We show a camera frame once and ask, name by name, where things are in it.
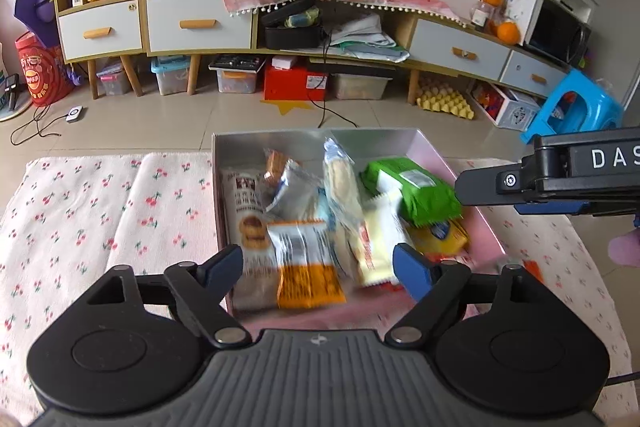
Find low wooden cabinet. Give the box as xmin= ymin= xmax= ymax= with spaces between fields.
xmin=251 ymin=0 xmax=572 ymax=106

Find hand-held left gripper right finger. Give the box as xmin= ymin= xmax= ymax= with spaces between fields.
xmin=383 ymin=242 xmax=544 ymax=348

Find blue lid storage bin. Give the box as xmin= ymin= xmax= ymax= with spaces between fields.
xmin=150 ymin=55 xmax=192 ymax=96

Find black keyboard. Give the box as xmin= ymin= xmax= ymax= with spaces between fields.
xmin=208 ymin=54 xmax=266 ymax=73

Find round white floor tray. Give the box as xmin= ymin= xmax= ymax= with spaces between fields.
xmin=0 ymin=71 xmax=34 ymax=123

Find white printed carton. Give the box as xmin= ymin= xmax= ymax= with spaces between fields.
xmin=469 ymin=81 xmax=542 ymax=128

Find white microwave oven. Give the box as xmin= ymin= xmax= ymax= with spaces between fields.
xmin=522 ymin=0 xmax=594 ymax=68

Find long white snack packet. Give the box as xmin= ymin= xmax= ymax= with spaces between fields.
xmin=321 ymin=137 xmax=367 ymax=281

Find clear storage bin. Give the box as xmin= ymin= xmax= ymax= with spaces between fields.
xmin=214 ymin=68 xmax=261 ymax=94
xmin=97 ymin=61 xmax=132 ymax=97
xmin=329 ymin=71 xmax=394 ymax=101

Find purple hat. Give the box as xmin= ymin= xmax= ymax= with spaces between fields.
xmin=13 ymin=0 xmax=64 ymax=48

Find yellow snack packet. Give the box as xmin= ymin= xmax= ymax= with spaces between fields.
xmin=409 ymin=219 xmax=471 ymax=259

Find red storage box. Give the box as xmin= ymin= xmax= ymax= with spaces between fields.
xmin=263 ymin=56 xmax=330 ymax=102

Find silver white snack packet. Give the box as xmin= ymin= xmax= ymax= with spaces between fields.
xmin=264 ymin=159 xmax=322 ymax=221

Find small orange snack packet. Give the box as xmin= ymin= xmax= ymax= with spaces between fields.
xmin=263 ymin=149 xmax=302 ymax=186

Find pink cardboard box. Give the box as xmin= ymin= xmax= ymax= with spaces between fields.
xmin=210 ymin=128 xmax=507 ymax=334

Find black power cable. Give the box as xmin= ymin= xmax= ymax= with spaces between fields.
xmin=306 ymin=0 xmax=360 ymax=130

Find glass jar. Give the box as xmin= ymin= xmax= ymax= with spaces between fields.
xmin=471 ymin=0 xmax=494 ymax=31

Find blue plastic stool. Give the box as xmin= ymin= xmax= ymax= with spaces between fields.
xmin=519 ymin=68 xmax=627 ymax=146

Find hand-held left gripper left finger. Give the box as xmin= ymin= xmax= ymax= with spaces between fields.
xmin=86 ymin=244 xmax=254 ymax=351

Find cherry print mat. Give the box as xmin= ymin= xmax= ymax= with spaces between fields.
xmin=0 ymin=151 xmax=640 ymax=427

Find yellow egg tray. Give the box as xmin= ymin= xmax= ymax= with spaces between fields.
xmin=416 ymin=74 xmax=476 ymax=118

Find red printed bag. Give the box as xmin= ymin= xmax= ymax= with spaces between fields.
xmin=13 ymin=31 xmax=74 ymax=108

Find orange white snack packet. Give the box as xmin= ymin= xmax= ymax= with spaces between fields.
xmin=266 ymin=218 xmax=347 ymax=311

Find black case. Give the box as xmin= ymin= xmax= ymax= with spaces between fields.
xmin=260 ymin=0 xmax=327 ymax=51

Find white drawer orange handle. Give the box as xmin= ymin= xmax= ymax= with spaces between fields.
xmin=409 ymin=17 xmax=512 ymax=80
xmin=499 ymin=50 xmax=569 ymax=98
xmin=57 ymin=0 xmax=143 ymax=62
xmin=145 ymin=0 xmax=254 ymax=53

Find cookie print snack packet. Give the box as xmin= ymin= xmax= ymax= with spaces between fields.
xmin=219 ymin=166 xmax=282 ymax=314

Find folded white plastic bags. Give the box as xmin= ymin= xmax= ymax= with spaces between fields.
xmin=327 ymin=14 xmax=412 ymax=61

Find green snack packet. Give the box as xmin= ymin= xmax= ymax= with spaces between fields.
xmin=359 ymin=157 xmax=464 ymax=228

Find cream white snack packet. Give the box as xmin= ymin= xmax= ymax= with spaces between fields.
xmin=349 ymin=191 xmax=417 ymax=289

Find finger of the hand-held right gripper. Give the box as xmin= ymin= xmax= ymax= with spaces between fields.
xmin=514 ymin=200 xmax=593 ymax=217
xmin=453 ymin=162 xmax=538 ymax=207

